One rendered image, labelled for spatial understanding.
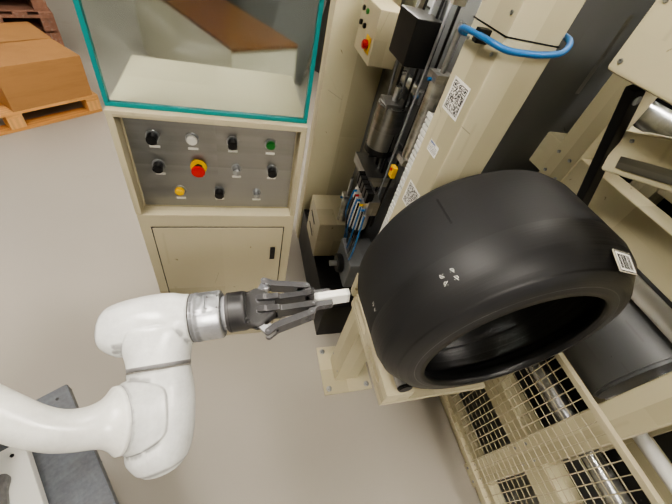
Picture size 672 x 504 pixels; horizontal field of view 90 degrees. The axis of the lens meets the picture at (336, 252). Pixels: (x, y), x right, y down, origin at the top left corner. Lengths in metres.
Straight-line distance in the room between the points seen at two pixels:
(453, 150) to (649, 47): 0.38
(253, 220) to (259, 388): 0.93
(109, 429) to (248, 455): 1.22
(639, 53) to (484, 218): 0.45
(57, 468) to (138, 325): 0.65
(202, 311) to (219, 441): 1.25
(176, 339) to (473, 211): 0.58
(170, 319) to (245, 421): 1.25
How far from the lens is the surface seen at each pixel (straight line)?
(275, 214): 1.31
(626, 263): 0.77
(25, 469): 1.23
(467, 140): 0.88
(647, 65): 0.93
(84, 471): 1.22
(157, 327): 0.64
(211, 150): 1.20
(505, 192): 0.72
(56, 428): 0.62
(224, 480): 1.80
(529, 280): 0.64
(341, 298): 0.66
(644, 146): 1.05
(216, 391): 1.89
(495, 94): 0.86
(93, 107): 3.94
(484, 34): 0.82
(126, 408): 0.63
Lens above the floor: 1.77
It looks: 46 degrees down
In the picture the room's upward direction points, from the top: 16 degrees clockwise
